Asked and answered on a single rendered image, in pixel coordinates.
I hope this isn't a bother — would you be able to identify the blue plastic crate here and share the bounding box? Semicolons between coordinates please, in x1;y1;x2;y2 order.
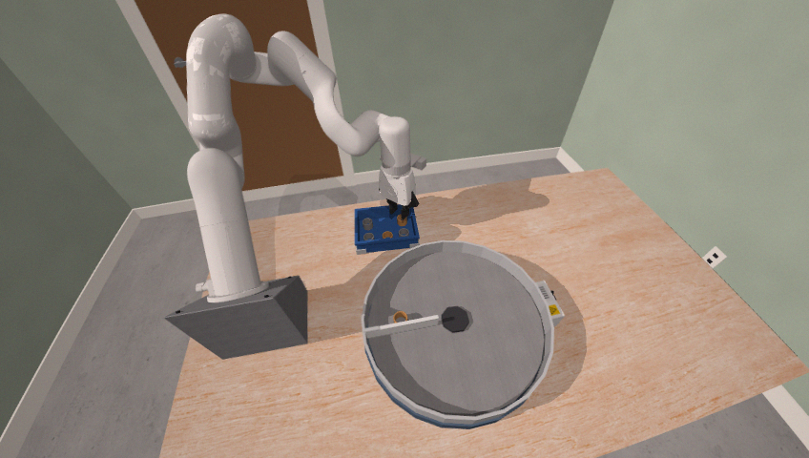
355;204;420;253

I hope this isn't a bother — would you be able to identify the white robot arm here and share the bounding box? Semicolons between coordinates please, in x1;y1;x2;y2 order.
186;13;426;302

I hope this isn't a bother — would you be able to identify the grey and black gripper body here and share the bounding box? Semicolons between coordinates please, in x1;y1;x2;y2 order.
379;165;416;206

